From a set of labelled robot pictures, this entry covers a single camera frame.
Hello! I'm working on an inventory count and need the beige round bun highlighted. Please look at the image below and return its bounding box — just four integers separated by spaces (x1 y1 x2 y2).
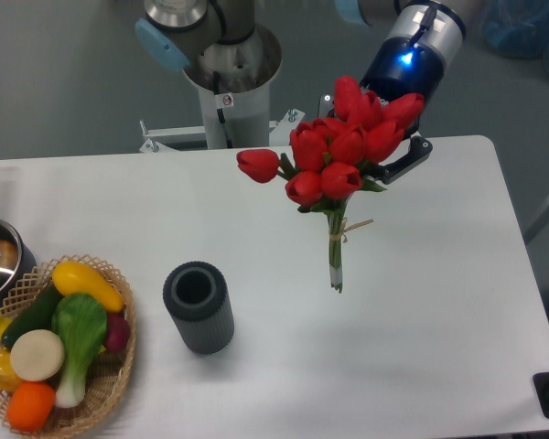
10 329 65 381

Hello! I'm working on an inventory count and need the green bok choy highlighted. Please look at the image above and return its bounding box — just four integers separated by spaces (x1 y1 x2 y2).
51 293 107 409

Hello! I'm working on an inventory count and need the yellow bell pepper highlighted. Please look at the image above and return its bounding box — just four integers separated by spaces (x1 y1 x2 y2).
0 348 24 393

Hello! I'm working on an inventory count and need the dark green cucumber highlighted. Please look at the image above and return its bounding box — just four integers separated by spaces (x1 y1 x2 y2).
1 283 63 349

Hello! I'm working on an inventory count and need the blue plastic bag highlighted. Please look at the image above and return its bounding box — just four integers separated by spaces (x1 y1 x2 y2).
479 1 549 75

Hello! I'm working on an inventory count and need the dark grey ribbed vase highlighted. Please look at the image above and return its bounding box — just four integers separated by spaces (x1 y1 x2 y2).
163 261 235 355

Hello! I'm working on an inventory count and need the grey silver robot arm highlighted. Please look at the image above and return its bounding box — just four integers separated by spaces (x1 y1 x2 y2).
135 1 482 150

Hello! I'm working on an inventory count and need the red tulip bouquet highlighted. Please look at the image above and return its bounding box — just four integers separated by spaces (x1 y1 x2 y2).
236 76 425 292

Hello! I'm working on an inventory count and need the yellow squash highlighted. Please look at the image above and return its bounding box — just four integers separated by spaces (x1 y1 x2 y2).
51 261 124 313

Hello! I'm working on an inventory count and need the orange fruit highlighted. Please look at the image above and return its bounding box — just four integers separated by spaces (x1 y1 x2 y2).
5 381 55 433

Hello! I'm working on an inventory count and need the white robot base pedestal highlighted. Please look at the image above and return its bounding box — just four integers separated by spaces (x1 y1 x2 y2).
140 24 305 153

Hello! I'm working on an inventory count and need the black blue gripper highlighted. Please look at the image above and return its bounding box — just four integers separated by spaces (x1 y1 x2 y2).
318 1 467 185

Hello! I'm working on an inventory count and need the woven wicker basket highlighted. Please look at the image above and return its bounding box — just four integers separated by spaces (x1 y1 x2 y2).
0 255 136 438

